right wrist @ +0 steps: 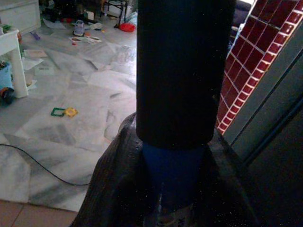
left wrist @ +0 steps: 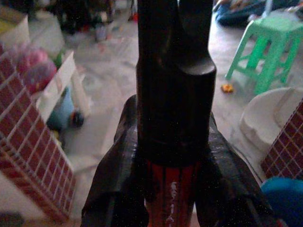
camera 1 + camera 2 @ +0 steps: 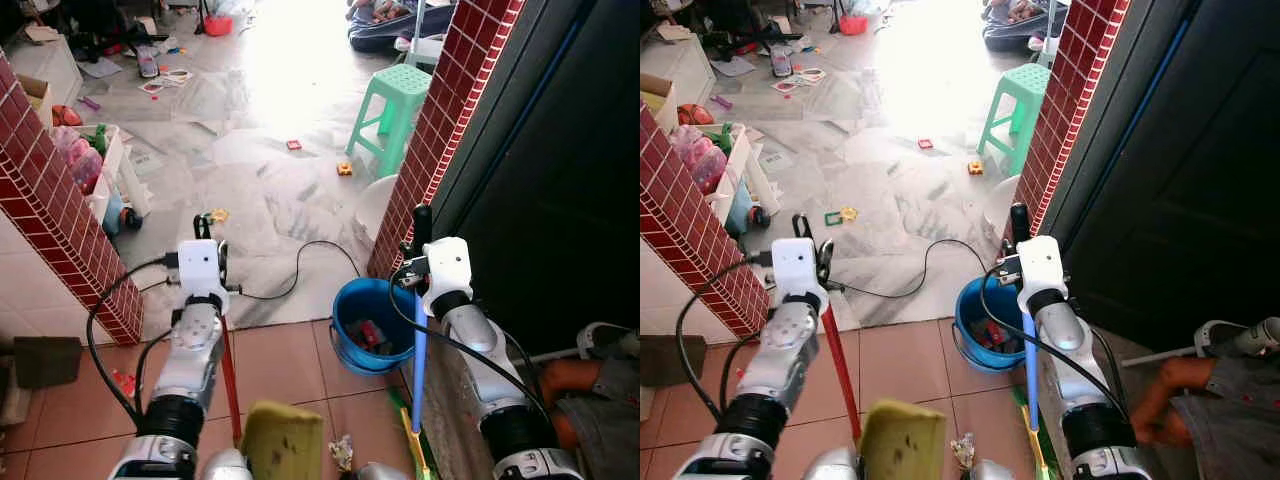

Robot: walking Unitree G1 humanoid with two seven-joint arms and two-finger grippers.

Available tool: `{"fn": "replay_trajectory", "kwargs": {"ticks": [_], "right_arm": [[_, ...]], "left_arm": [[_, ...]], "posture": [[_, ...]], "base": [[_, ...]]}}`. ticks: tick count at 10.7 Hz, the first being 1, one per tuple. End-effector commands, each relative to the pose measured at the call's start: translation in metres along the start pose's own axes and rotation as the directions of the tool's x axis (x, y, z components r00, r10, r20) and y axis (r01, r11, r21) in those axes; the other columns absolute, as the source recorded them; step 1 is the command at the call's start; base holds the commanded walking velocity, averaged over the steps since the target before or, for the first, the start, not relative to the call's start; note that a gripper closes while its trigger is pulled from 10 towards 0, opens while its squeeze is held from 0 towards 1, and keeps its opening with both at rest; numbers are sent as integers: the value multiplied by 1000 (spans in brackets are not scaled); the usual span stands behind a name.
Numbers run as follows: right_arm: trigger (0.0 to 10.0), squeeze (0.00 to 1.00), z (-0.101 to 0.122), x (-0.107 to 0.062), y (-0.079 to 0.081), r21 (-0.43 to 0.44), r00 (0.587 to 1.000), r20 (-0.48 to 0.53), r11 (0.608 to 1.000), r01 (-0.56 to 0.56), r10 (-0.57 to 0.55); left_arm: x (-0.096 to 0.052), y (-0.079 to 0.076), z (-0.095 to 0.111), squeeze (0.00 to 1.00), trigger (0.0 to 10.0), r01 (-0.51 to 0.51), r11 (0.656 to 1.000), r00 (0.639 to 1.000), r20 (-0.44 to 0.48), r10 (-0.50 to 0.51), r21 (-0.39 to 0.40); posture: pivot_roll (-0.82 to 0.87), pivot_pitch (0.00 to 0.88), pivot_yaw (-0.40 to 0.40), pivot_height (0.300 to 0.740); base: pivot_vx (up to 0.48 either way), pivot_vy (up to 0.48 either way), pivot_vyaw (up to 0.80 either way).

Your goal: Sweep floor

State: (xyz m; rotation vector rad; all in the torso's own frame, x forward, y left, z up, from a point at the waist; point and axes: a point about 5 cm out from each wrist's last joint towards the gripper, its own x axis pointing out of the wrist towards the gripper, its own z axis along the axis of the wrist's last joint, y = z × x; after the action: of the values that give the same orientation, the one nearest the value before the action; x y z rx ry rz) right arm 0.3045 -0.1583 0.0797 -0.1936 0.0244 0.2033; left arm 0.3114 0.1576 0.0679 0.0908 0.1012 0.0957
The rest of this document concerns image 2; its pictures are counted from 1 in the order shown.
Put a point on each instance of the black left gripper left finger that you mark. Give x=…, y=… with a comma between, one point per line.
x=111, y=179

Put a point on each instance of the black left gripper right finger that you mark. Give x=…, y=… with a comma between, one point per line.
x=227, y=184

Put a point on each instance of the blue round plastic object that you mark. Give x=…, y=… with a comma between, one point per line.
x=284, y=198

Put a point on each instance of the red brick-pattern pillar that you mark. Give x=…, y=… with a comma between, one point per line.
x=285, y=149
x=30, y=144

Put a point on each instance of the white plastic chair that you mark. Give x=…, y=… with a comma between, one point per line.
x=262, y=120

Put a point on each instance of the light blue toy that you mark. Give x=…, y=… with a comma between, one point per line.
x=60, y=113

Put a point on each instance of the small orange toy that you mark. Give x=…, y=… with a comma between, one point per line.
x=227, y=88

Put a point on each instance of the white toy shelf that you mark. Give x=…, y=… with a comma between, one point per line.
x=64, y=87

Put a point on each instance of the pink round toy ball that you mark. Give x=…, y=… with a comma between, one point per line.
x=39, y=74

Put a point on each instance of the green plastic stool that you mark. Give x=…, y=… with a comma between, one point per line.
x=267, y=52

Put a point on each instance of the dark blue cushion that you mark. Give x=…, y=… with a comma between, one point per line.
x=239, y=11

